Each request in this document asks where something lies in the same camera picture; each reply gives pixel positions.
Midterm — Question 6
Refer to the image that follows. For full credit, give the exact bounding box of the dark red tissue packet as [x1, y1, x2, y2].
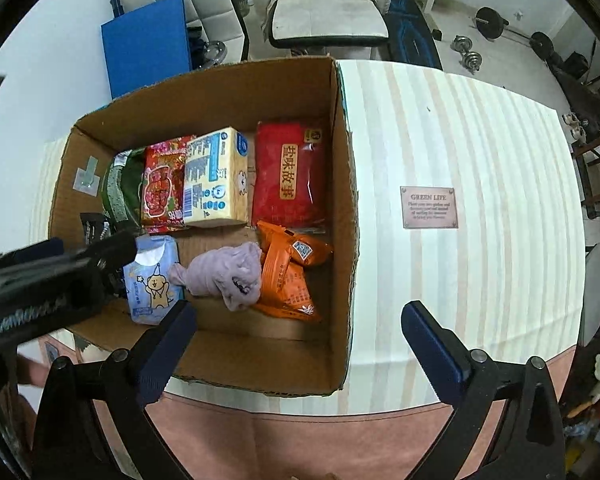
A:
[252, 120, 329, 232]

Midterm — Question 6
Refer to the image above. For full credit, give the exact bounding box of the orange snack packet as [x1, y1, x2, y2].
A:
[253, 220, 335, 324]

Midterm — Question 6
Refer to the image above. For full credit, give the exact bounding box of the striped cream mat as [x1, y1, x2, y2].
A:
[32, 59, 587, 407]

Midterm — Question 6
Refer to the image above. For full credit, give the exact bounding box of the purple cloth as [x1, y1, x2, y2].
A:
[167, 241, 266, 314]

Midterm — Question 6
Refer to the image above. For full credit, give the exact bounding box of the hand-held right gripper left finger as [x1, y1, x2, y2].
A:
[30, 300, 199, 480]

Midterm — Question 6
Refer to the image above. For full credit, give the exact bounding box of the white cushioned chair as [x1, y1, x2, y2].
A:
[268, 0, 389, 50]

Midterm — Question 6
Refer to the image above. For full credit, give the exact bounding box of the dark wooden chair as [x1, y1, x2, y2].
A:
[571, 134, 600, 219]

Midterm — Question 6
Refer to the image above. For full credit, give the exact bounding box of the black exercise machine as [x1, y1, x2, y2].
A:
[550, 50, 600, 126]

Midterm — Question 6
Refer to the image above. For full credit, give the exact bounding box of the light blue tissue pack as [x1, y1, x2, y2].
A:
[122, 235, 186, 327]

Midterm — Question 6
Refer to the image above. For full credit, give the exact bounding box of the green wet wipes packet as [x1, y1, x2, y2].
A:
[102, 149, 147, 227]

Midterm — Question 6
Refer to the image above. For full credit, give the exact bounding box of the blue board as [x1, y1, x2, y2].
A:
[101, 0, 194, 102]

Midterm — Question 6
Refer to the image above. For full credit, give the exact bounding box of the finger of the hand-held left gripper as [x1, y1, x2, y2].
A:
[77, 230, 139, 282]
[14, 237, 66, 262]

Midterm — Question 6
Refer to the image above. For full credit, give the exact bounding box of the pair of white shoes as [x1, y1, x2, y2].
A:
[561, 112, 589, 142]

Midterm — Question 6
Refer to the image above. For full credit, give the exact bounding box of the black barbell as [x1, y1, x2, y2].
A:
[474, 6, 567, 62]

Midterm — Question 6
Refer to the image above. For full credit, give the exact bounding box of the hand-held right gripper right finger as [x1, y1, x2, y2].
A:
[401, 301, 566, 480]

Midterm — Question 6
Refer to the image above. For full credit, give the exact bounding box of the chrome weight plate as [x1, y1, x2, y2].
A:
[201, 40, 229, 67]

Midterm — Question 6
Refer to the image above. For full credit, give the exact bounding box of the red floral tissue packet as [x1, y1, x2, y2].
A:
[140, 135, 197, 234]

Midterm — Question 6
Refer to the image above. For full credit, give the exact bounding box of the person's left forearm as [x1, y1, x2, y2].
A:
[14, 356, 49, 443]

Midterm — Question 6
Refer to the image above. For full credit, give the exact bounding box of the black and blue weight bench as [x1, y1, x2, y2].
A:
[382, 0, 444, 69]

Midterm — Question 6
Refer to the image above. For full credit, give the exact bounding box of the pink blanket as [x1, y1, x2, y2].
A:
[34, 330, 582, 480]

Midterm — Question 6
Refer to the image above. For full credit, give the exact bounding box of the cardboard box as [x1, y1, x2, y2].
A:
[47, 56, 362, 399]

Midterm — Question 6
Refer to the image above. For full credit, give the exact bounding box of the black snack packet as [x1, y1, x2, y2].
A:
[80, 212, 117, 242]

